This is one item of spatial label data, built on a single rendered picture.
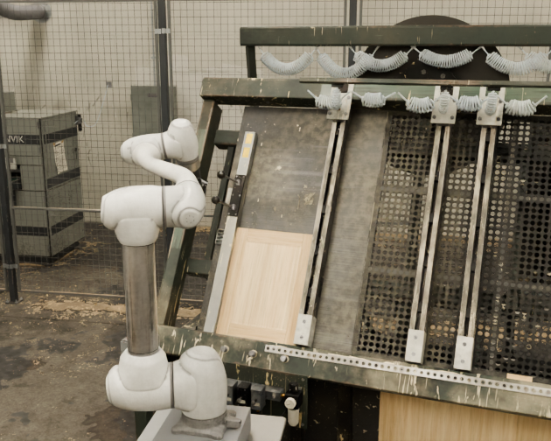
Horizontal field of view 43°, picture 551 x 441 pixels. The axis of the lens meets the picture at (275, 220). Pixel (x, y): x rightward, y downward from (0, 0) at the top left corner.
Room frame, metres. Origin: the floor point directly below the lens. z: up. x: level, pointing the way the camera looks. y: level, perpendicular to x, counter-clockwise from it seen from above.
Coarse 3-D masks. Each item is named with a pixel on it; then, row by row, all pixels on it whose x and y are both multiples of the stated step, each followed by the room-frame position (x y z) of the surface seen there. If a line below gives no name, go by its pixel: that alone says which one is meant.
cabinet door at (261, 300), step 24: (240, 240) 3.05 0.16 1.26; (264, 240) 3.02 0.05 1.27; (288, 240) 2.99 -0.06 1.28; (240, 264) 2.99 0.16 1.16; (264, 264) 2.96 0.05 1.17; (288, 264) 2.93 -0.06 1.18; (240, 288) 2.94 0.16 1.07; (264, 288) 2.90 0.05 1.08; (288, 288) 2.87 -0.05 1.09; (240, 312) 2.88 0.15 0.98; (264, 312) 2.84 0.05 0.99; (288, 312) 2.81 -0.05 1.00; (240, 336) 2.82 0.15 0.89; (264, 336) 2.79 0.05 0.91; (288, 336) 2.76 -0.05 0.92
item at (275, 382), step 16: (240, 368) 2.72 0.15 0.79; (256, 368) 2.69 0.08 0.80; (240, 384) 2.63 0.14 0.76; (256, 384) 2.63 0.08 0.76; (272, 384) 2.67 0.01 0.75; (288, 384) 2.64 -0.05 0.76; (304, 384) 2.62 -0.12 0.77; (240, 400) 2.57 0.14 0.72; (256, 400) 2.58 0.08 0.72; (272, 400) 2.61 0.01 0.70; (288, 400) 2.55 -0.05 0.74; (304, 400) 2.62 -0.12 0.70; (288, 416) 2.59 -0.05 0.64; (304, 416) 2.62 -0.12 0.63
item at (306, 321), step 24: (336, 96) 3.05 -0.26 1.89; (336, 120) 3.15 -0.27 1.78; (336, 144) 3.14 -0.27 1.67; (336, 168) 3.04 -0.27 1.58; (336, 192) 3.03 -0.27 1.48; (312, 240) 2.90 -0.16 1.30; (312, 264) 2.85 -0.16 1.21; (312, 288) 2.78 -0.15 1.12; (312, 312) 2.73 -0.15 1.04; (312, 336) 2.73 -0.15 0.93
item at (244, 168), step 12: (252, 132) 3.30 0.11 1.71; (252, 144) 3.27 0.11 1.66; (252, 156) 3.26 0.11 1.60; (240, 168) 3.22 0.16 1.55; (228, 216) 3.11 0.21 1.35; (240, 216) 3.12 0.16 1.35; (228, 228) 3.08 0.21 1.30; (228, 240) 3.05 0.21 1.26; (228, 252) 3.02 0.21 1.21; (228, 264) 3.00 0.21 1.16; (216, 276) 2.97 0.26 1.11; (216, 288) 2.94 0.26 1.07; (216, 300) 2.91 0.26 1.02; (216, 312) 2.88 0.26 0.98; (216, 324) 2.87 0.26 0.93
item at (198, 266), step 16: (224, 144) 3.41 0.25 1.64; (400, 144) 3.13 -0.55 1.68; (416, 144) 3.10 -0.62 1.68; (432, 144) 3.08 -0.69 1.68; (528, 144) 2.94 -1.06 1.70; (544, 144) 2.94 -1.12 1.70; (416, 160) 3.14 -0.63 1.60; (224, 192) 3.29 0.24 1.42; (208, 240) 3.18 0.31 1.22; (208, 256) 3.13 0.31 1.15; (192, 272) 3.10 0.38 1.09; (208, 272) 3.07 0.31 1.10; (512, 272) 2.70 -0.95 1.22; (368, 288) 2.82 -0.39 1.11; (384, 288) 2.80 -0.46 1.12; (448, 304) 2.69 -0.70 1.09; (512, 304) 2.61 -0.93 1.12; (544, 320) 2.61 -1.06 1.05
